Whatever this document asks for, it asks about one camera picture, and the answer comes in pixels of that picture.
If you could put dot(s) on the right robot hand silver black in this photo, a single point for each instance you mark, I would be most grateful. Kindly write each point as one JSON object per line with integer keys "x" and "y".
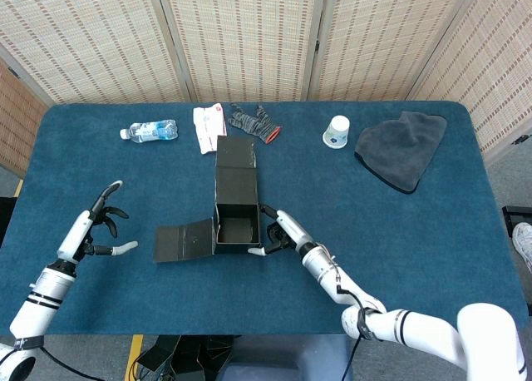
{"x": 293, "y": 229}

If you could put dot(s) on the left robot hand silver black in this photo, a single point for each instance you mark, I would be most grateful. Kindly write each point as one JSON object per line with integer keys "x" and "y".
{"x": 77, "y": 231}

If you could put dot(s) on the black cardboard box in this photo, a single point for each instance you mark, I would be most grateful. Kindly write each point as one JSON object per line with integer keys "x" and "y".
{"x": 237, "y": 181}

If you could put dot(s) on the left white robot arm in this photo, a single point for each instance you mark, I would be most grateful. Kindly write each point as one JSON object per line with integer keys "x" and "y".
{"x": 41, "y": 289}

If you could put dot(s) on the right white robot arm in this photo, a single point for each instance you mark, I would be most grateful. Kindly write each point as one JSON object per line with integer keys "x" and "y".
{"x": 328, "y": 273}

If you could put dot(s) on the yellow floor tape strip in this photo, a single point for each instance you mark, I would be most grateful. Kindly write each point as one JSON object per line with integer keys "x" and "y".
{"x": 134, "y": 352}
{"x": 18, "y": 188}

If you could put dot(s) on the blue table cloth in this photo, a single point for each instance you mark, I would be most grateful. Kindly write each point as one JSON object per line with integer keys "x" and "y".
{"x": 374, "y": 214}

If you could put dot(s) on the white floral paper cup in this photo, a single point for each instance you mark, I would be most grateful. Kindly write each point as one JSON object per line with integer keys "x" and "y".
{"x": 336, "y": 132}

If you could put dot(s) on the grey knit glove red cuff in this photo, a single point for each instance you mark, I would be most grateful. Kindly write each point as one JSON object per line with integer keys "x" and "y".
{"x": 249, "y": 123}

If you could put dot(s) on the clear plastic water bottle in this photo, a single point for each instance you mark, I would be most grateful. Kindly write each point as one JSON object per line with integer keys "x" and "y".
{"x": 154, "y": 130}

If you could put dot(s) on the dark grey towel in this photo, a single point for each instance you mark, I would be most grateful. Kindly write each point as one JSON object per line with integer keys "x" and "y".
{"x": 399, "y": 152}

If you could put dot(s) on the blue grey robot torso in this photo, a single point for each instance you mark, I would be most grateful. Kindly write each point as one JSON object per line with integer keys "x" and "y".
{"x": 282, "y": 360}

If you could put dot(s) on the white tissue packet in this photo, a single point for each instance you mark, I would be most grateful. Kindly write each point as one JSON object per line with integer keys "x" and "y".
{"x": 205, "y": 127}

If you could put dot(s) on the woven folding screen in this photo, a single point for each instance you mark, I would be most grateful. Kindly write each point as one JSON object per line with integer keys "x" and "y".
{"x": 249, "y": 40}

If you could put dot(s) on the black stand beside table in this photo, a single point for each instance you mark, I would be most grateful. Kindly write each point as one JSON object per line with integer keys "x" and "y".
{"x": 517, "y": 211}

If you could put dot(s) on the white sneaker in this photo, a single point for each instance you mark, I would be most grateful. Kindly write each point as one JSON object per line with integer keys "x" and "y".
{"x": 523, "y": 243}

